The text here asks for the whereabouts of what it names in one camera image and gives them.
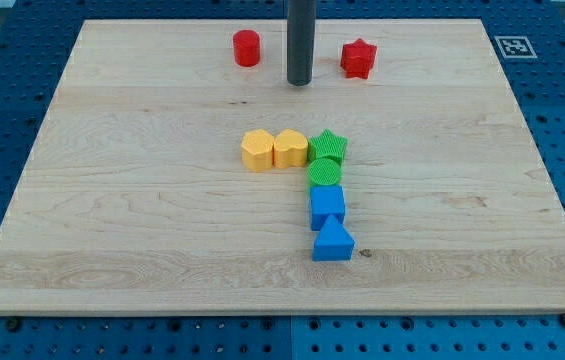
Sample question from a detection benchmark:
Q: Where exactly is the green star block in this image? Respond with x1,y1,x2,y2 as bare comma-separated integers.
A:
307,129,348,165

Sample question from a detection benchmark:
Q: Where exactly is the red star block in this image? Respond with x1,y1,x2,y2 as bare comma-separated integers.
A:
340,38,377,79

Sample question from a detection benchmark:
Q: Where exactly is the yellow heart block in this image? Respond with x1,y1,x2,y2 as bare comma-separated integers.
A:
273,129,308,169

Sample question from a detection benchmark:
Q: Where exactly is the green cylinder block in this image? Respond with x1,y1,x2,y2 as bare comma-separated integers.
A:
307,158,342,187

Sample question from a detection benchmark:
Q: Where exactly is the yellow hexagon block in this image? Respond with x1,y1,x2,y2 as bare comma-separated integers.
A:
241,129,274,172

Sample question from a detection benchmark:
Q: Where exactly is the blue cube block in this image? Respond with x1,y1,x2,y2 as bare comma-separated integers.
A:
309,185,346,231

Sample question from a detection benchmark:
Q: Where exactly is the blue triangle block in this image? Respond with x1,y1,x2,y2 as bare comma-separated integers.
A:
312,215,355,261

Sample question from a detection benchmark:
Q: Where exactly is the light wooden board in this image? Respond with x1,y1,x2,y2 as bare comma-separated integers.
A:
0,19,565,317

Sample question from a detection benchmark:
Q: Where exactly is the red cylinder block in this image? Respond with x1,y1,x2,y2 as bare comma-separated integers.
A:
232,29,261,67

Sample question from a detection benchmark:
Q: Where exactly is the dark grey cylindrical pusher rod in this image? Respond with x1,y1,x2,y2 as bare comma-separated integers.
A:
287,0,317,86

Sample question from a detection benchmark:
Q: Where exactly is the white fiducial marker tag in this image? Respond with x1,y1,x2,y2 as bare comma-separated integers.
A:
495,35,537,59

